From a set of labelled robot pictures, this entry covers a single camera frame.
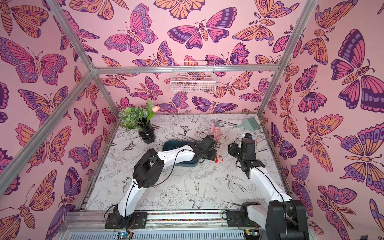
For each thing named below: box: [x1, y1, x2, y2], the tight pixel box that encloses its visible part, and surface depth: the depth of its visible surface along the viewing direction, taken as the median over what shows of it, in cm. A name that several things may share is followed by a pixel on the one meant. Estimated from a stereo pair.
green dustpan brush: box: [234, 117, 261, 131], surface depth 116 cm
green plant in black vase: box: [118, 98, 160, 144], surface depth 88 cm
